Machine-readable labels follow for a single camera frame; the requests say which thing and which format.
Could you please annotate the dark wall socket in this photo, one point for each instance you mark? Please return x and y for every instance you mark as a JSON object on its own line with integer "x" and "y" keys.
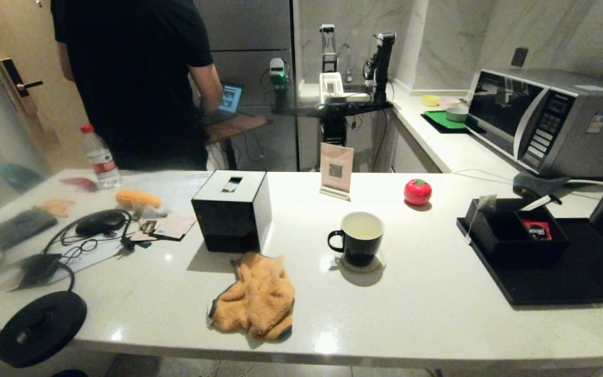
{"x": 517, "y": 57}

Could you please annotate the pink bowl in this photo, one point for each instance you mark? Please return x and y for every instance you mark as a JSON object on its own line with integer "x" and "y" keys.
{"x": 448, "y": 102}

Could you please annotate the black printed packet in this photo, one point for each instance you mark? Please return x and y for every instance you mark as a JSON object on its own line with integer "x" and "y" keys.
{"x": 148, "y": 228}

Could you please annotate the beige paper card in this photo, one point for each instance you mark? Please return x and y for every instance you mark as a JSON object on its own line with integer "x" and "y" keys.
{"x": 176, "y": 226}

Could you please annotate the black mug white inside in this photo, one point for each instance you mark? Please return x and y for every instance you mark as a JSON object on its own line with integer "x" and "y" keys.
{"x": 359, "y": 248}

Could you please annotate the red tomato-shaped timer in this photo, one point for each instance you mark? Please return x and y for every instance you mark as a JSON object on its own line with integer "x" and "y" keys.
{"x": 417, "y": 193}

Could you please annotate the white tea bag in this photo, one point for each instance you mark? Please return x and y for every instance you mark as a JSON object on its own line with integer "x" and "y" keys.
{"x": 487, "y": 203}

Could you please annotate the silver microwave oven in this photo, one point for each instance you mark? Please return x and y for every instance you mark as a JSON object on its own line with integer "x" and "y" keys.
{"x": 594, "y": 146}

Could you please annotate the black computer mouse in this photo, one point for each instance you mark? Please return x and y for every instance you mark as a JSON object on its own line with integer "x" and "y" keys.
{"x": 102, "y": 222}

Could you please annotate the small orange rag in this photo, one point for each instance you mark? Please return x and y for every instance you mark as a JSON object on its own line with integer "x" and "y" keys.
{"x": 58, "y": 207}

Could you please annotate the grey device green light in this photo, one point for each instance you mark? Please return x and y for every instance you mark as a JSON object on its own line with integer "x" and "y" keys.
{"x": 278, "y": 76}

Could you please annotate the black compartment organizer box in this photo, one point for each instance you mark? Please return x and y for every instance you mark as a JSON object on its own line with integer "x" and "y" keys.
{"x": 500, "y": 235}

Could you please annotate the laptop with blue screen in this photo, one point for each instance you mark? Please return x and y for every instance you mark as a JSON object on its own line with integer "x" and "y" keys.
{"x": 232, "y": 99}

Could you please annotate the chrome faucet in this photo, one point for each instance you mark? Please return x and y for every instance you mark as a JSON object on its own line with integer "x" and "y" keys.
{"x": 347, "y": 62}

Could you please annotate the black rectangular tray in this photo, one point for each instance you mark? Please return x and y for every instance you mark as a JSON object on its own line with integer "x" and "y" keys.
{"x": 568, "y": 283}

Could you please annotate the dark grey cloth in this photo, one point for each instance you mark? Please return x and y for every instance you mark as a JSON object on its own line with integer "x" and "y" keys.
{"x": 536, "y": 183}

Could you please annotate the beige QR code sign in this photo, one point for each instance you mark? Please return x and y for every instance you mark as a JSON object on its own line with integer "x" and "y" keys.
{"x": 336, "y": 167}

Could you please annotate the black round kettle base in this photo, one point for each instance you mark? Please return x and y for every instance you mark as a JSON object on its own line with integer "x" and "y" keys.
{"x": 40, "y": 330}

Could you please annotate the white plastic stand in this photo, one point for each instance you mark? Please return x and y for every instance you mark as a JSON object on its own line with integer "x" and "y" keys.
{"x": 330, "y": 86}

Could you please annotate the person's right forearm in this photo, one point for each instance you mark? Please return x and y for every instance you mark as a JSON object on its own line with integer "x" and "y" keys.
{"x": 210, "y": 89}

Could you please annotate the clear water bottle red cap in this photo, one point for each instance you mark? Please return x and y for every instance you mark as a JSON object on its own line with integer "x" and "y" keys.
{"x": 100, "y": 162}

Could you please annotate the green bowl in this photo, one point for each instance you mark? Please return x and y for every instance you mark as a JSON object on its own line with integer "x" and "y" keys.
{"x": 456, "y": 115}

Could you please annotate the yellow corn cob toy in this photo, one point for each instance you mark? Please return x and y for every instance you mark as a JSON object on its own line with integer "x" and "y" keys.
{"x": 138, "y": 199}

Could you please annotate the round white coaster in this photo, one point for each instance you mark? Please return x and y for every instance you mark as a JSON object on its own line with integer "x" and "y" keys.
{"x": 378, "y": 266}

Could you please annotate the red chili pepper toy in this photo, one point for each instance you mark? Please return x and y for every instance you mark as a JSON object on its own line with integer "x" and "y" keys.
{"x": 80, "y": 184}

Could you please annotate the teal cloth bundle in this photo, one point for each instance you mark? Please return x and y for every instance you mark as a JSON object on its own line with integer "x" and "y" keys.
{"x": 19, "y": 177}

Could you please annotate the person in black shirt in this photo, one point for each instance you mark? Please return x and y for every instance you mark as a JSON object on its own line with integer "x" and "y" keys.
{"x": 123, "y": 78}

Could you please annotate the red sachet packet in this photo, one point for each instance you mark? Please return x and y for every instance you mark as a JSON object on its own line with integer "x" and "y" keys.
{"x": 537, "y": 229}

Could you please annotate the black white tissue box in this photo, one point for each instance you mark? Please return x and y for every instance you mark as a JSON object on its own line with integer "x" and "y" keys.
{"x": 228, "y": 220}

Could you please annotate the orange microfibre cloth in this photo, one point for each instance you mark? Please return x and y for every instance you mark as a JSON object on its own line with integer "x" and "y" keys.
{"x": 259, "y": 298}

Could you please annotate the black teleoperation rig stand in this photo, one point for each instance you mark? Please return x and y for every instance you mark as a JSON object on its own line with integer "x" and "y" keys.
{"x": 333, "y": 111}

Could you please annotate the beige wooden door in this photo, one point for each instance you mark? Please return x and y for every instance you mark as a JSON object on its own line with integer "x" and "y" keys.
{"x": 29, "y": 42}

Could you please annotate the brown wooden side table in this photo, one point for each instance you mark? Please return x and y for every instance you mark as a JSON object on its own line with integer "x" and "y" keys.
{"x": 238, "y": 128}

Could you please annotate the grey refrigerator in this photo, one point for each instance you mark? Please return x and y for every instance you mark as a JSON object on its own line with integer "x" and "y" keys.
{"x": 249, "y": 31}

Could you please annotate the green cutting mat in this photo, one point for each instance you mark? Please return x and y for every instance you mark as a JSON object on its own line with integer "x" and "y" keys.
{"x": 440, "y": 120}

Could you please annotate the yellow bowl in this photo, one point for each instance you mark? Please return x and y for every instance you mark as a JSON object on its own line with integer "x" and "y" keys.
{"x": 430, "y": 101}

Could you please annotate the dark grey wallet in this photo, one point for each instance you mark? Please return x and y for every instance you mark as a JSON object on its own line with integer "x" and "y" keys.
{"x": 19, "y": 229}

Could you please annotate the white stick sachet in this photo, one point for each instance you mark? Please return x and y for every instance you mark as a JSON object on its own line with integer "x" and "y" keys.
{"x": 537, "y": 203}

